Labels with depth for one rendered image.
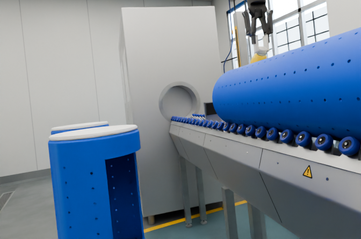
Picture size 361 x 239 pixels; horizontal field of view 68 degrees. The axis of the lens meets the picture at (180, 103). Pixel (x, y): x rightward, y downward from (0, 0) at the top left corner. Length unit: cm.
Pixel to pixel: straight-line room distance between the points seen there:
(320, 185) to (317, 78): 26
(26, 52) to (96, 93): 139
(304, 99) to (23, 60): 521
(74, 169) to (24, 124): 471
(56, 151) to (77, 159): 7
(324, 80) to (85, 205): 69
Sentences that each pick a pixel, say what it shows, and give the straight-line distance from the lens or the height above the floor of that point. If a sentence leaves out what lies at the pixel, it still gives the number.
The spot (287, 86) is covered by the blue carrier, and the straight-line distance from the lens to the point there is 79.
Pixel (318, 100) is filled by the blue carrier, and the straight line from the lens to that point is 71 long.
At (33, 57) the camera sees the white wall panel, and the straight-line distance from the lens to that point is 559.
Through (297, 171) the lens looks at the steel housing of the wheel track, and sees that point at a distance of 84.
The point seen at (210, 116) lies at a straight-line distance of 171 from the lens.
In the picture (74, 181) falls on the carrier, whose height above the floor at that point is 91.
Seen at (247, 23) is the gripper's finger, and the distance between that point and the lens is 116.
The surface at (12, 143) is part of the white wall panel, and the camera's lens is 555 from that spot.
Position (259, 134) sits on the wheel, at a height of 96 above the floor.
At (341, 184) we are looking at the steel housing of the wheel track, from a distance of 73.
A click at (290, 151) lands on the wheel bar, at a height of 92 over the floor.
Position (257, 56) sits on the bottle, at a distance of 116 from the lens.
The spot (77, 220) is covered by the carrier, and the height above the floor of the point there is 80.
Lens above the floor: 110
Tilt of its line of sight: level
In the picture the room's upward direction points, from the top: 6 degrees counter-clockwise
